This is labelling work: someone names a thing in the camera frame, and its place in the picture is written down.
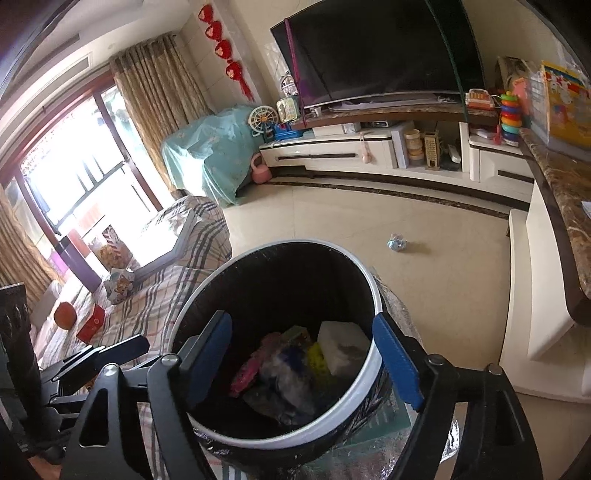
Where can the blue toy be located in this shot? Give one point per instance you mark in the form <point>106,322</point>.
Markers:
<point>286,134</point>

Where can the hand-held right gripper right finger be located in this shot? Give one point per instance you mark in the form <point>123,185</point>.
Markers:
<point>397,364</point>

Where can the white plastic bag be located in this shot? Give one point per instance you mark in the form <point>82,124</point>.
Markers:
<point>281,387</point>

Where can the dark blue snack packet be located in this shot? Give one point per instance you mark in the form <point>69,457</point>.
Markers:
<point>293,357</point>

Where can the teal book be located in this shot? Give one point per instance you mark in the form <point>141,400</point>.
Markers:
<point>383,415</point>

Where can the white bin with black liner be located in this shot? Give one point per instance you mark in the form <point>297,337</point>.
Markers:
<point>277,286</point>

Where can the white TV cabinet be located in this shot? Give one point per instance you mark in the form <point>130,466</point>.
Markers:
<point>332,150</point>

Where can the light blue wrapper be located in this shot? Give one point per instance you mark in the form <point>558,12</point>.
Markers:
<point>397,242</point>

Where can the black television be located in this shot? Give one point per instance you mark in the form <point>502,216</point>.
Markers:
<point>374,50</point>

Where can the red snack packet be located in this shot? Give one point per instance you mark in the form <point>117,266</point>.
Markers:
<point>251,367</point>

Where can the toy cash register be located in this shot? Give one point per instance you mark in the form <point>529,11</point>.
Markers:
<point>482,99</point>

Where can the balcony glass door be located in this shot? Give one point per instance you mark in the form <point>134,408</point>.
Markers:
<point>78,166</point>

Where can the white box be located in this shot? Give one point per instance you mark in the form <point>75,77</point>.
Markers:
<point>344,346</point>

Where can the blue cartoon packet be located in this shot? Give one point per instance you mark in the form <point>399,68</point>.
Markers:
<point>119,286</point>

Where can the marble counter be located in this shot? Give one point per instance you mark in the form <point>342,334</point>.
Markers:
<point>568,198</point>

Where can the apple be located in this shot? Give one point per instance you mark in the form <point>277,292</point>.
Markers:
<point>64,316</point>

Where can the pink hanging spoon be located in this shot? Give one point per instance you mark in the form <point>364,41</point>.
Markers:
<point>366,150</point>

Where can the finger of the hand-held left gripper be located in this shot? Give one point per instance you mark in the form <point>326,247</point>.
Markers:
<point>74,392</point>
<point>101,353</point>

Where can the pink kettlebell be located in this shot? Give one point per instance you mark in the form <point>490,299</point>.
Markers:
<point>261,170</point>

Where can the teal covered furniture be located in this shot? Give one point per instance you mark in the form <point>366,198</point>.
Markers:
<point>207,152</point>

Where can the beige curtain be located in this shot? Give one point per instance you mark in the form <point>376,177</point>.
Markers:
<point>161,110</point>
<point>23,249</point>

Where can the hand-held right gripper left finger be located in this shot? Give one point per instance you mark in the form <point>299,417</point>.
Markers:
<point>217,341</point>

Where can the green toy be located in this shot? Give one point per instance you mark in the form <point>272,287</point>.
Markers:
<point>287,110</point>

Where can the clear cookie jar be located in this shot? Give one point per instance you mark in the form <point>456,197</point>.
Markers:
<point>113,251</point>

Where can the colourful picture box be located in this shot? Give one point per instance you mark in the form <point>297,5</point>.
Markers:
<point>565,106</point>

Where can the wooden toy building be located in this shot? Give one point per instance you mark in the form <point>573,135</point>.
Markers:
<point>431,152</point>

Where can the green stick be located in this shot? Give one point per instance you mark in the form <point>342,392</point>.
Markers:
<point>452,60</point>

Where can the yellow foam fruit net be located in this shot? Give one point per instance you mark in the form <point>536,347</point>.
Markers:
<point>319,360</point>

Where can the remote control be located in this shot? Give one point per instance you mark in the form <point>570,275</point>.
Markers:
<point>454,153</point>

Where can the small red box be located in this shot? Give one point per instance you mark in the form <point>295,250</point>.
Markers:
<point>91,323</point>

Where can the purple bottle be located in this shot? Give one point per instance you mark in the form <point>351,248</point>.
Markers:
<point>78,263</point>

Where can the ferris wheel toy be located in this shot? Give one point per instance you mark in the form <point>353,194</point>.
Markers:
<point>263,121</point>

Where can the stack of round containers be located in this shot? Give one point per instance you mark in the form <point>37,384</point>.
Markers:
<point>413,144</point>

